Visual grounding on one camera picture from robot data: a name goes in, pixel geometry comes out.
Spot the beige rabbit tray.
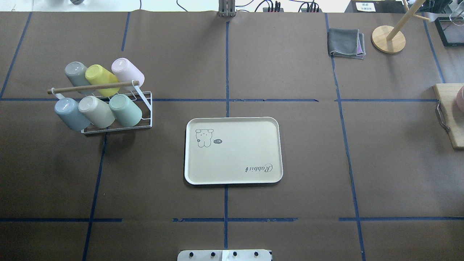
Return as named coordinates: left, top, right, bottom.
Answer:
left=184, top=117, right=283, bottom=185

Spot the green cup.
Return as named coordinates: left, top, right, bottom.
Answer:
left=109, top=94, right=142, bottom=127

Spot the pink cup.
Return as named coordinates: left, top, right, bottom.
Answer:
left=111, top=58, right=145, bottom=87

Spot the beige cup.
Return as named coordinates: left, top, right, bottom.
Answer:
left=78, top=96, right=115, bottom=129

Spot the yellow cup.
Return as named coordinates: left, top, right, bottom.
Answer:
left=86, top=65, right=120, bottom=96

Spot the blue cup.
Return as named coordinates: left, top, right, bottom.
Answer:
left=54, top=98, right=91, bottom=132

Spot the grey cup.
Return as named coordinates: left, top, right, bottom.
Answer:
left=65, top=61, right=91, bottom=87

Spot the black framed tray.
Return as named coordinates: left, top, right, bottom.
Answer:
left=434, top=17, right=464, bottom=47

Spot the white pillar with base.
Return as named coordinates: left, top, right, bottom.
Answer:
left=177, top=249, right=273, bottom=261

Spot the grey folded cloth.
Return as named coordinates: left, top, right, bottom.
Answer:
left=328, top=28, right=366, bottom=59

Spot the wooden mug tree stand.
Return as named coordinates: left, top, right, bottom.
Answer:
left=371, top=0, right=430, bottom=54

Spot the wooden cutting board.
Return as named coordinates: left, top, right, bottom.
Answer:
left=434, top=84, right=464, bottom=149

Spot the white wire cup rack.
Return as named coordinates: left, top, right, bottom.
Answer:
left=47, top=80, right=154, bottom=135

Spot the aluminium frame post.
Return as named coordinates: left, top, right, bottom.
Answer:
left=218, top=0, right=237, bottom=17

